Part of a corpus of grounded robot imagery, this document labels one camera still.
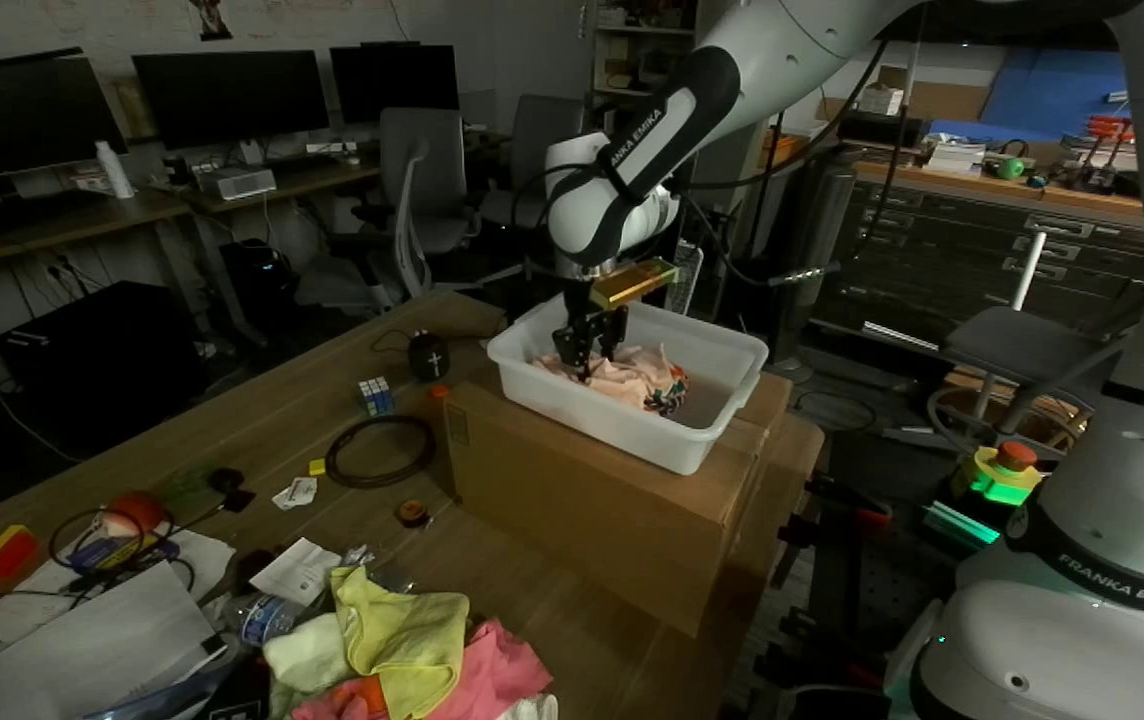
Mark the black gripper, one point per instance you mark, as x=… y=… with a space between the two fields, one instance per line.
x=593 y=306

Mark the peach cloth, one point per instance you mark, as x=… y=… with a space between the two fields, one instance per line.
x=625 y=382

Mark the orange and black cloth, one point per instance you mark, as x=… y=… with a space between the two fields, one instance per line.
x=669 y=391

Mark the pink cloth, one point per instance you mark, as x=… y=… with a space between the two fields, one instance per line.
x=492 y=667

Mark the lime yellow towel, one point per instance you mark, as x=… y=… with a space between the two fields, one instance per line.
x=405 y=641

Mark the white knitted cloth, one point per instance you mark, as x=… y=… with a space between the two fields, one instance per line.
x=534 y=708

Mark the pale green cloth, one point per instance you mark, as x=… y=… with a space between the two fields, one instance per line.
x=306 y=655

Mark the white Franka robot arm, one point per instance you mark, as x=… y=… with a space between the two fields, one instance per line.
x=1117 y=504

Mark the white translucent storage container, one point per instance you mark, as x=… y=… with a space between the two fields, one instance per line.
x=719 y=367

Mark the dark grey tape roll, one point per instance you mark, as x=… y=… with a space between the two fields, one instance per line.
x=430 y=358

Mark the brown cardboard box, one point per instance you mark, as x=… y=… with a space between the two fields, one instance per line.
x=596 y=520

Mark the small Rubik's cube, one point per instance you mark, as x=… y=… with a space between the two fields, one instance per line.
x=377 y=397

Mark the small brown disc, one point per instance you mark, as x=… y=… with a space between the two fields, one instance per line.
x=412 y=515

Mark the white office chair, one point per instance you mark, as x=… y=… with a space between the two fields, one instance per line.
x=427 y=175

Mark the small yellow piece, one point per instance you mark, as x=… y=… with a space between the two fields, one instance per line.
x=318 y=469

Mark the small white wrapper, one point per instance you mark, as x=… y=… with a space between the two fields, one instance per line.
x=293 y=493

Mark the black computer monitor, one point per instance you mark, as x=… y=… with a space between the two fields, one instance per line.
x=235 y=99
x=394 y=82
x=17 y=120

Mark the wooden office desk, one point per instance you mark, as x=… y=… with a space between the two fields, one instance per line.
x=293 y=185
x=52 y=235

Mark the small white paper card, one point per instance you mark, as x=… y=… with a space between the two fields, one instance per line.
x=293 y=571

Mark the small black item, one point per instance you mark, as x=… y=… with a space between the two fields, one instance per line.
x=230 y=484

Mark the white desktop device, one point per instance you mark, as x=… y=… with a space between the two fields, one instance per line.
x=247 y=185

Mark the orange plastic toy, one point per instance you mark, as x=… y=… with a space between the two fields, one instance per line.
x=363 y=699

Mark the black drawer cabinet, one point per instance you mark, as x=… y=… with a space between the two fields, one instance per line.
x=987 y=272

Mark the clear plastic bottle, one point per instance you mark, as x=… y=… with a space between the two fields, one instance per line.
x=263 y=617

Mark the red emergency stop button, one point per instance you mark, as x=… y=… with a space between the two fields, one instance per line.
x=1009 y=473

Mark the cluttered wooden workbench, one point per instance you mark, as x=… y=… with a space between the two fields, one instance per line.
x=996 y=185

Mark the red round object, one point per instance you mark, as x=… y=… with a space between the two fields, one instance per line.
x=137 y=515

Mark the black bulky chair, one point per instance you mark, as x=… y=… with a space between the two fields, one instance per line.
x=96 y=367

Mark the white plastic bottle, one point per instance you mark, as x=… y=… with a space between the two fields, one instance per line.
x=114 y=175

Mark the blue board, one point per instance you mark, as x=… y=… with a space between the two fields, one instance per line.
x=1052 y=95

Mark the large white paper sheet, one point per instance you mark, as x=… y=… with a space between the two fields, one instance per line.
x=92 y=641

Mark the red flat item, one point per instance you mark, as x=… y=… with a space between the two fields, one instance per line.
x=9 y=557

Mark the dark wall figure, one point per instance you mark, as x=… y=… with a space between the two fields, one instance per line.
x=214 y=19

